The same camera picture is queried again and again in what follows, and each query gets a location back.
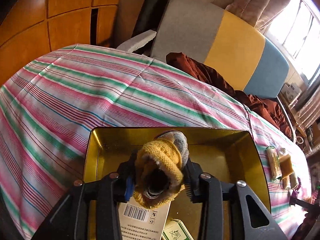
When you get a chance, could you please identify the wooden desk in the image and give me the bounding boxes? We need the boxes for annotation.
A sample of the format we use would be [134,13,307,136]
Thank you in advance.
[287,105,308,137]

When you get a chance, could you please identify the grey bed frame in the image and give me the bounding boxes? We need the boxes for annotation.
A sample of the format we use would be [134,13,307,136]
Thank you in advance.
[276,97,298,140]

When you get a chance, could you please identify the green white small box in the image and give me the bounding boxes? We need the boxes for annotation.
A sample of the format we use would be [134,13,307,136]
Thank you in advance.
[161,219,194,240]

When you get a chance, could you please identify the white barcode card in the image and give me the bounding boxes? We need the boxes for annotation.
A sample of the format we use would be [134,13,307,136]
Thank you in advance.
[117,201,172,240]

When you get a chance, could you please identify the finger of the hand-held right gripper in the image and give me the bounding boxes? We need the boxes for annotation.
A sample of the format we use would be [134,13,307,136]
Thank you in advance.
[289,196,317,209]

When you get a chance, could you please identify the beige curtain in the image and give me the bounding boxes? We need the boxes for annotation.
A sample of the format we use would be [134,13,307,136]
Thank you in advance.
[295,80,320,128]
[225,0,302,30]

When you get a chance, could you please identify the gold tin tray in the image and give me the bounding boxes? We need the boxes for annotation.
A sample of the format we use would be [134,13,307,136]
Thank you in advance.
[82,127,272,240]

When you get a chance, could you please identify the dark red blanket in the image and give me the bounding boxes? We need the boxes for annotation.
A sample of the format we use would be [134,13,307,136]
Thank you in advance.
[166,52,292,138]

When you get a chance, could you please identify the wooden wardrobe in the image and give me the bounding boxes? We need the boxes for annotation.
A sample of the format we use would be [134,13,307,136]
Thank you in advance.
[0,0,124,85]

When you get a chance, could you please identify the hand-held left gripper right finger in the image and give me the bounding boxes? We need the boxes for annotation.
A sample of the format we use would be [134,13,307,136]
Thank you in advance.
[184,159,288,240]

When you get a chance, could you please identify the yellow knit sock bundle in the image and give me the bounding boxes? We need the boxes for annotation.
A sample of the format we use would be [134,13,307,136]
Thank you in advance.
[132,129,189,209]

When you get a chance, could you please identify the cream sock bundle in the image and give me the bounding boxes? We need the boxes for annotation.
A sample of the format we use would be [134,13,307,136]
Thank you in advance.
[284,174,299,190]

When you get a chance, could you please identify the bright window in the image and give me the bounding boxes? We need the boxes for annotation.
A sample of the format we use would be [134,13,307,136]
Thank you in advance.
[265,0,320,80]

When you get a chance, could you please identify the grey white foam piece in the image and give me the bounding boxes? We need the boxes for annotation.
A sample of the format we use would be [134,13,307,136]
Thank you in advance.
[116,29,157,53]

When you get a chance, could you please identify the grey yellow blue headboard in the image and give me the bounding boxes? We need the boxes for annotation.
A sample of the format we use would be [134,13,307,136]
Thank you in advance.
[150,0,289,98]

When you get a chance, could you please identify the mustard sock bundle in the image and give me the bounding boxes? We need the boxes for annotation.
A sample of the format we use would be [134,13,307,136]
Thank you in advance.
[279,155,293,180]

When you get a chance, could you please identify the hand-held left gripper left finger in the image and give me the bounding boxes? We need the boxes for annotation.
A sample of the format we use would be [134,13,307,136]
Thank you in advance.
[31,152,137,240]

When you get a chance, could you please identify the black rolled mat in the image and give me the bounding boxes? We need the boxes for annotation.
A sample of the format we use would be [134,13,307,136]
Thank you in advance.
[131,0,175,39]

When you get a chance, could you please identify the striped bed sheet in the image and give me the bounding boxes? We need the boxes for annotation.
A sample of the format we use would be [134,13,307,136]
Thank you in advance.
[0,44,313,240]

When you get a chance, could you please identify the white cardboard box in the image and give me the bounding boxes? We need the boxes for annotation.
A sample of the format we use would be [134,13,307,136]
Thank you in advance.
[280,82,302,104]

